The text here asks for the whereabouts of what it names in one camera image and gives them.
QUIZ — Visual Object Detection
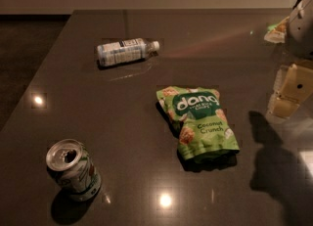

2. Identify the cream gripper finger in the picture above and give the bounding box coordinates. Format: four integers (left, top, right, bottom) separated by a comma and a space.
267, 63, 313, 119

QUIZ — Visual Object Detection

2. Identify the clear plastic water bottle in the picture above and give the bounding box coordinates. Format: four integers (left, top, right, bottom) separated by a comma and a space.
97, 38, 160, 68

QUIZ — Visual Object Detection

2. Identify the green 7up soda can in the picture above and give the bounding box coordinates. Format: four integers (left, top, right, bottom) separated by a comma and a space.
46, 139, 102, 202

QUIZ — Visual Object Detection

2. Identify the green snack packet in background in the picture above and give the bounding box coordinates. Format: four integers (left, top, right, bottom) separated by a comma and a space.
264, 17, 289, 44

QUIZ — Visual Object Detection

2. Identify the green dang snack bag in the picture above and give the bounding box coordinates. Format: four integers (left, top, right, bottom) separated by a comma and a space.
156, 86, 240, 163

